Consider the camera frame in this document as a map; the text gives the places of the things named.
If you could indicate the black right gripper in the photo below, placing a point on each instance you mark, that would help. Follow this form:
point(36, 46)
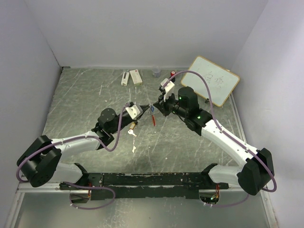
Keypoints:
point(162, 105)

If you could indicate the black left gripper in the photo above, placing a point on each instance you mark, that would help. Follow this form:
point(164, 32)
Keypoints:
point(144, 108)

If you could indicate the metal key holder red handle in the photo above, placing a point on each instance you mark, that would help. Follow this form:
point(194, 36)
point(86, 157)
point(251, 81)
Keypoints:
point(152, 116)

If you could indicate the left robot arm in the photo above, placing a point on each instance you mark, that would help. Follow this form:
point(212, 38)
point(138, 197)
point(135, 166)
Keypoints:
point(42, 161)

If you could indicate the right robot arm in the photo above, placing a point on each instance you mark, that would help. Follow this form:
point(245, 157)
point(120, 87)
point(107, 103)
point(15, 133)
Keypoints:
point(254, 168)

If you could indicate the yellow key tag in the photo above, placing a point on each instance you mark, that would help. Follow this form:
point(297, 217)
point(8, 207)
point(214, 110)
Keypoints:
point(133, 125)

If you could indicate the green white staple box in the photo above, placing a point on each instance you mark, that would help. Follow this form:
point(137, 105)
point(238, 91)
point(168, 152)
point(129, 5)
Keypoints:
point(136, 78)

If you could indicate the clear jar of clips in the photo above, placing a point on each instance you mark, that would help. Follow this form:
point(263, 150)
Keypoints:
point(156, 71)

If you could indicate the white stapler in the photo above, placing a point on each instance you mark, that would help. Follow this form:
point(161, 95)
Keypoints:
point(125, 78)

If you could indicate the yellow framed whiteboard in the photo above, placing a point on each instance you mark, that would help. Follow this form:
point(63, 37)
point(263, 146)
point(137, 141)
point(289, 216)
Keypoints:
point(221, 82)

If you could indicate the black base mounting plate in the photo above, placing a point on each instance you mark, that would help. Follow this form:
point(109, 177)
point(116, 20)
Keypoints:
point(145, 185)

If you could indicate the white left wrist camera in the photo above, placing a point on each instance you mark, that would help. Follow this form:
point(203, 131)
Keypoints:
point(134, 111)

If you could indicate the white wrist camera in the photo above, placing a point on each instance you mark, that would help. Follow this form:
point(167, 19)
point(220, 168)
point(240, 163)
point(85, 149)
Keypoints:
point(167, 88)
point(134, 111)

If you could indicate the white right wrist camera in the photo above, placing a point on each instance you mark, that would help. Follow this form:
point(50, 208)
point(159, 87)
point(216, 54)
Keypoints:
point(167, 88)

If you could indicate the aluminium rail frame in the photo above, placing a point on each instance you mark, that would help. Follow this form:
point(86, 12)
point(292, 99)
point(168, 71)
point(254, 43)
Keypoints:
point(41, 162)

